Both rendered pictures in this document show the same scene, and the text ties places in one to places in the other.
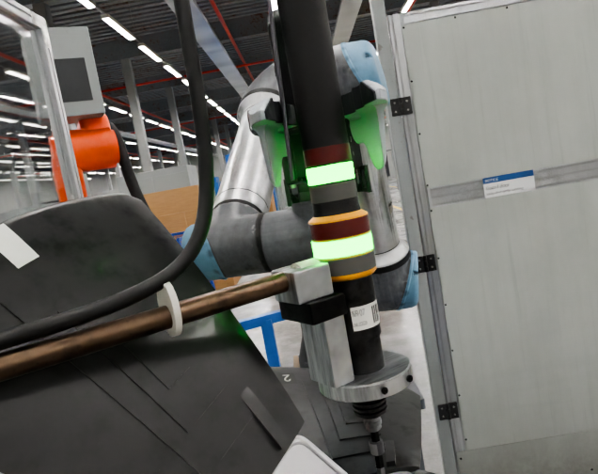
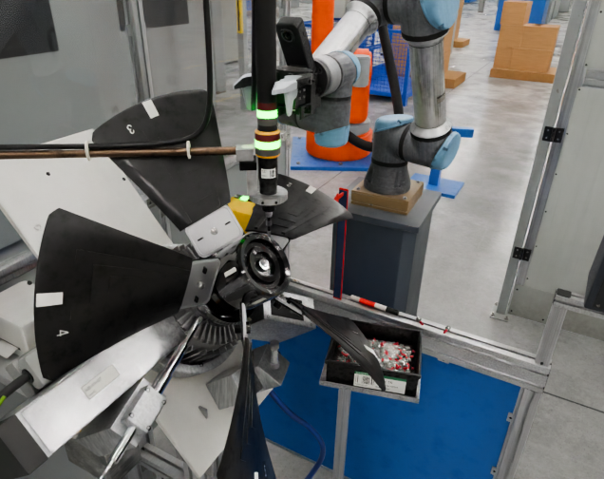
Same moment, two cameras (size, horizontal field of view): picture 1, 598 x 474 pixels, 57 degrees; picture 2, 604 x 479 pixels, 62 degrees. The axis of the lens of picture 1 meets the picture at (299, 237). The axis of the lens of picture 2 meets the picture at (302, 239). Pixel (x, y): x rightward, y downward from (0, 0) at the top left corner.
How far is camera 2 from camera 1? 0.60 m
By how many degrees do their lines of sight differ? 34
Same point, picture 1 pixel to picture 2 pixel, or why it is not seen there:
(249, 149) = (327, 47)
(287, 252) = (306, 123)
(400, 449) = (294, 230)
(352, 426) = (289, 215)
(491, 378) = (569, 244)
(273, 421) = (217, 197)
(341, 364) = (252, 187)
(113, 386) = (169, 167)
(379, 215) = (427, 103)
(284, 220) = not seen: hidden behind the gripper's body
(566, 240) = not seen: outside the picture
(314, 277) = (245, 153)
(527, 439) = not seen: hidden behind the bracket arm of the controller
